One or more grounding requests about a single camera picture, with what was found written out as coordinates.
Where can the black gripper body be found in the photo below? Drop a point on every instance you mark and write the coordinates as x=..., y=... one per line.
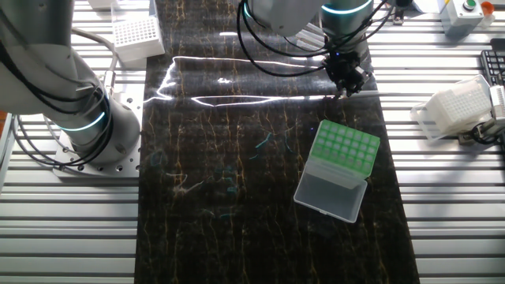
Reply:
x=347, y=69

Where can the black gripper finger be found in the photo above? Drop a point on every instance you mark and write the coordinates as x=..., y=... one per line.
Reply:
x=355, y=88
x=341, y=91

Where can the green pipette tip holder box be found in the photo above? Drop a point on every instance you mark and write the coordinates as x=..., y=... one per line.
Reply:
x=341, y=158

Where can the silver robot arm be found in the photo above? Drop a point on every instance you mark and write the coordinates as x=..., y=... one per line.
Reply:
x=39, y=79

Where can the white tip rack clear lid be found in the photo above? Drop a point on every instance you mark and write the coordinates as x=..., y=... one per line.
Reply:
x=457, y=104

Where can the white tip rack left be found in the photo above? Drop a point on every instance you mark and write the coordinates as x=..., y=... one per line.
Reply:
x=138, y=37

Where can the black marble pattern mat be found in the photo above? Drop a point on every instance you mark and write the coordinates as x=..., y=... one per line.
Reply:
x=252, y=177

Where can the black keyboard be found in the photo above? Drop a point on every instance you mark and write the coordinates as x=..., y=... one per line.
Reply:
x=493, y=61

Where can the orange capped small bottle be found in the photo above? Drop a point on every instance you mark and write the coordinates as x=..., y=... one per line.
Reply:
x=487, y=8

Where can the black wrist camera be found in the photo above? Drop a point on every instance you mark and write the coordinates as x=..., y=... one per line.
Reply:
x=403, y=3

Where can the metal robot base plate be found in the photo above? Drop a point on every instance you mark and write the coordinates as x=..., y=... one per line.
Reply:
x=130, y=118

